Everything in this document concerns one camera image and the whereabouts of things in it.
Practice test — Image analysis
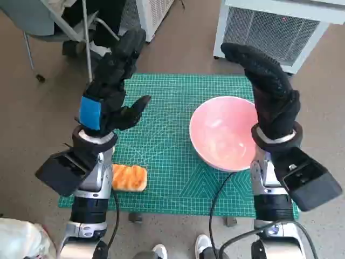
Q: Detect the white plastic bag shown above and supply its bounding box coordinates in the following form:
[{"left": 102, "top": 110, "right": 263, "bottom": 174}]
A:
[{"left": 0, "top": 217, "right": 59, "bottom": 259}]

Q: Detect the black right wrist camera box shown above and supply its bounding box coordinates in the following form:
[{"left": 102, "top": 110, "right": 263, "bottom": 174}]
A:
[{"left": 272, "top": 146, "right": 343, "bottom": 213}]

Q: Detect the orange toy bread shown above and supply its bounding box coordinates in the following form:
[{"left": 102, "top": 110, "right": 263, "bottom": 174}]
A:
[{"left": 112, "top": 163, "right": 148, "bottom": 193}]

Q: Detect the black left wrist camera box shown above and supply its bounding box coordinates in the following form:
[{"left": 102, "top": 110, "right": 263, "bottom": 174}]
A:
[{"left": 34, "top": 147, "right": 99, "bottom": 197}]

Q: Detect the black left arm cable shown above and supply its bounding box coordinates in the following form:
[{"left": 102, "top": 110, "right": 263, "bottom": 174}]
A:
[{"left": 106, "top": 188, "right": 121, "bottom": 251}]

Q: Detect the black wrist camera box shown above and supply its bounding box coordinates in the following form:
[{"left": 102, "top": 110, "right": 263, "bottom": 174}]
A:
[
  {"left": 272, "top": 146, "right": 343, "bottom": 213},
  {"left": 34, "top": 147, "right": 99, "bottom": 197}
]

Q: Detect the small white vented cabinet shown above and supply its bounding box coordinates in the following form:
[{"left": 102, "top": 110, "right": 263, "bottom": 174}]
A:
[{"left": 118, "top": 0, "right": 176, "bottom": 43}]

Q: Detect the large white vented cabinet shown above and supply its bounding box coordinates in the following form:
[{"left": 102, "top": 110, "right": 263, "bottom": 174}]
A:
[{"left": 212, "top": 0, "right": 345, "bottom": 75}]

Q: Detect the thin black cable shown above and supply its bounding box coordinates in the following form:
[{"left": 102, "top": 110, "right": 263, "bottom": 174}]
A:
[{"left": 209, "top": 171, "right": 238, "bottom": 259}]

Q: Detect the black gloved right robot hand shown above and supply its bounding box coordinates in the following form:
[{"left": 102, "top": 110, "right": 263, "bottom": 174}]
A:
[{"left": 220, "top": 42, "right": 300, "bottom": 140}]

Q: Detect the white shoe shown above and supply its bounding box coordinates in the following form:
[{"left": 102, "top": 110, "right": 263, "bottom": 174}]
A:
[
  {"left": 195, "top": 234, "right": 213, "bottom": 257},
  {"left": 152, "top": 244, "right": 168, "bottom": 259}
]

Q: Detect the green cutting mat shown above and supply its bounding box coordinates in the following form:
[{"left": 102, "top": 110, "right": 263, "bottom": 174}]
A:
[{"left": 58, "top": 73, "right": 300, "bottom": 219}]

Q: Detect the person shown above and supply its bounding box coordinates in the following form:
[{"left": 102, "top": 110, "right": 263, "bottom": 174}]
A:
[{"left": 53, "top": 0, "right": 130, "bottom": 57}]

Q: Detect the grey chair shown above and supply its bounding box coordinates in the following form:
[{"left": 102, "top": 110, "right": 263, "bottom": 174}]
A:
[{"left": 0, "top": 0, "right": 121, "bottom": 83}]

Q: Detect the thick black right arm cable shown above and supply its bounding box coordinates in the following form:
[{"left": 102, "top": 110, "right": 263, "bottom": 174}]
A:
[{"left": 219, "top": 220, "right": 321, "bottom": 259}]

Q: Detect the pink bowl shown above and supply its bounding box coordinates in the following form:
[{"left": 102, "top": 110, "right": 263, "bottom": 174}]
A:
[{"left": 189, "top": 96, "right": 259, "bottom": 173}]

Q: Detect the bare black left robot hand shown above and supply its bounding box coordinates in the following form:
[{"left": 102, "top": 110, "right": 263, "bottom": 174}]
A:
[{"left": 74, "top": 28, "right": 152, "bottom": 135}]

